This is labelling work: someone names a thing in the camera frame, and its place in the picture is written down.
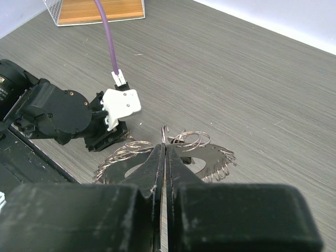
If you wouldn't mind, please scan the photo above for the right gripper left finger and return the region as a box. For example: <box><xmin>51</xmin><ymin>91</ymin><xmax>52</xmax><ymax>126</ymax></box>
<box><xmin>1</xmin><ymin>144</ymin><xmax>166</xmax><ymax>251</ymax></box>

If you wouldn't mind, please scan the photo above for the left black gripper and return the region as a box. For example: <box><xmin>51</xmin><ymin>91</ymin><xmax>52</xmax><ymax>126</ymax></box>
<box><xmin>5</xmin><ymin>79</ymin><xmax>128</xmax><ymax>152</ymax></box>

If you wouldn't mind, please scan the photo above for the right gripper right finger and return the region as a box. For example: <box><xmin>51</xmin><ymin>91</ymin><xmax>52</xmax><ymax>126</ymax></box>
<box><xmin>165</xmin><ymin>145</ymin><xmax>323</xmax><ymax>251</ymax></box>

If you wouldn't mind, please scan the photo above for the metal disc with keyrings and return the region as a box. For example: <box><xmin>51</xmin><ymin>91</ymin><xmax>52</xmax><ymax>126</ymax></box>
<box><xmin>92</xmin><ymin>130</ymin><xmax>236</xmax><ymax>185</ymax></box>

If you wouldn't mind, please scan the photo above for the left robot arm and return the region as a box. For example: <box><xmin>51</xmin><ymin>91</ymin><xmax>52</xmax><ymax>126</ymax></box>
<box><xmin>1</xmin><ymin>59</ymin><xmax>128</xmax><ymax>152</ymax></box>

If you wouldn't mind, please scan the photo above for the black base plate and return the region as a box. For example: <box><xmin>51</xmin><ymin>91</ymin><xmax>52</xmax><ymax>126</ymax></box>
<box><xmin>0</xmin><ymin>125</ymin><xmax>82</xmax><ymax>218</ymax></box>

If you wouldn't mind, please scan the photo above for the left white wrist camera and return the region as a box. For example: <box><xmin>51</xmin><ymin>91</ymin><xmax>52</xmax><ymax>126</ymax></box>
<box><xmin>100</xmin><ymin>89</ymin><xmax>142</xmax><ymax>131</ymax></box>

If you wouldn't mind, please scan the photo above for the white wire shelf rack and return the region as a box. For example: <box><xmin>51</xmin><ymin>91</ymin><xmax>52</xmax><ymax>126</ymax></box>
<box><xmin>43</xmin><ymin>0</ymin><xmax>146</xmax><ymax>27</ymax></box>

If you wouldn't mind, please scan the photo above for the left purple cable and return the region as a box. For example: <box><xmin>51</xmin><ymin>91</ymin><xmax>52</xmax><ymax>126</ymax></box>
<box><xmin>93</xmin><ymin>0</ymin><xmax>127</xmax><ymax>87</ymax></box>

